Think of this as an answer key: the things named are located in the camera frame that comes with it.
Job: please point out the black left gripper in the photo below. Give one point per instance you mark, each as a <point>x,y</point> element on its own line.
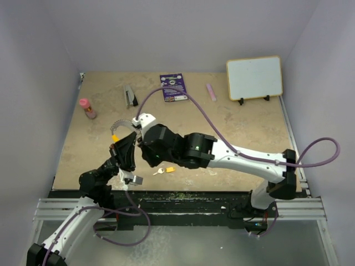
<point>123,151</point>

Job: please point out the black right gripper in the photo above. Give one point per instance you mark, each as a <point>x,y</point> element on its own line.
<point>146,154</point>

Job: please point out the key with yellow tag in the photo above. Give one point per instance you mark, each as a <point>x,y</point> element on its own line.
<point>164,170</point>

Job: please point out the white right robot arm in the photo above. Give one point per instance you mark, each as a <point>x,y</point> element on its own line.
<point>196,150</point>

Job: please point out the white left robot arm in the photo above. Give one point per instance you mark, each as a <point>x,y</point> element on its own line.
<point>91,206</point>

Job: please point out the grey black stapler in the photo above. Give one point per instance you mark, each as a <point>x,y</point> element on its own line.
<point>130,97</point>

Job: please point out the pink capped small bottle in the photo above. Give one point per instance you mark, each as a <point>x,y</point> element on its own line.
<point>86,106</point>

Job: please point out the purple printed card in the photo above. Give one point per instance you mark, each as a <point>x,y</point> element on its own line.
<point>174,88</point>

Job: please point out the pink eraser stick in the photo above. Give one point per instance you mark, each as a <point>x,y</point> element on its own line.
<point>211,92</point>

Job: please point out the small whiteboard on stand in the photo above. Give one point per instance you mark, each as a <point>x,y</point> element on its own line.
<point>253,78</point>

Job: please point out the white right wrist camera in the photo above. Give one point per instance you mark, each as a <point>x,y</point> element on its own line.
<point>144,121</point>

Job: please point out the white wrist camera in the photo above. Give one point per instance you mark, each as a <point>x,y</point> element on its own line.
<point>144,121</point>
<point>129,178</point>

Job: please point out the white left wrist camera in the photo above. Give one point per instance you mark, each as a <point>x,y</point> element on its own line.
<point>129,178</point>

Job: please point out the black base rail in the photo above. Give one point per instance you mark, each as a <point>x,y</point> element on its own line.
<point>196,208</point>

